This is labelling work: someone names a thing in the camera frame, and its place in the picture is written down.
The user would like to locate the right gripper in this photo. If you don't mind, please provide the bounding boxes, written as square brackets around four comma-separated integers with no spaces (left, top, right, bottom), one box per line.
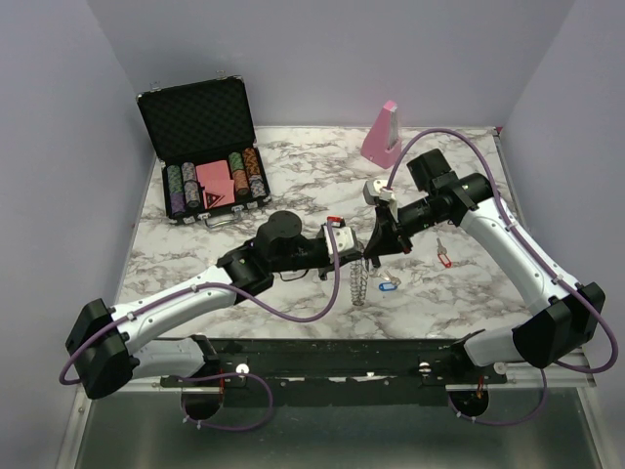
[362,193,447,259]

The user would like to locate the steel disc with keyrings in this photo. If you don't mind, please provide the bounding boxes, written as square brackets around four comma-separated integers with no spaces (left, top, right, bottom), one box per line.
[350,258,369,307]

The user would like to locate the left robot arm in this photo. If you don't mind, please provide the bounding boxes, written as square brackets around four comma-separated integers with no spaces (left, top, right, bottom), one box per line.
[64,211,359,400]

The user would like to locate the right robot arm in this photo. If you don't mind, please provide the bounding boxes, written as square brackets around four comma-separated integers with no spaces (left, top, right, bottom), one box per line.
[363,149,605,383]

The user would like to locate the silver key by blue tag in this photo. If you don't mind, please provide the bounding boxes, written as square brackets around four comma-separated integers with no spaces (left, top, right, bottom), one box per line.
[385,271,401,286]

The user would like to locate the blue key tag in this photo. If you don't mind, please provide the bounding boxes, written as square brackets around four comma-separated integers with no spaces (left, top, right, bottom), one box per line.
[378,281,397,292]

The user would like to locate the red key tag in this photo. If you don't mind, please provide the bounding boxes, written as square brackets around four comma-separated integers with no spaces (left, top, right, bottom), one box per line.
[437,237,453,269]

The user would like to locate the pink metronome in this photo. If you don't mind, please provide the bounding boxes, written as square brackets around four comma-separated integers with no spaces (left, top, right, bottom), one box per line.
[360,101,401,169]

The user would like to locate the black poker chip case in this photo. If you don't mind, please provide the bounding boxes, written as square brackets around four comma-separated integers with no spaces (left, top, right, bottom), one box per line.
[136,76,271,225]

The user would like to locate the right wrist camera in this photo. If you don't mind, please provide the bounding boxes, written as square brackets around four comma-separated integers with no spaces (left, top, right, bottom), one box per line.
[362,179,397,209]

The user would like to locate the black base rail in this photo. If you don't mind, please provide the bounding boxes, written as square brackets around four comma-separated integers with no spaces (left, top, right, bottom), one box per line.
[97,334,533,409]

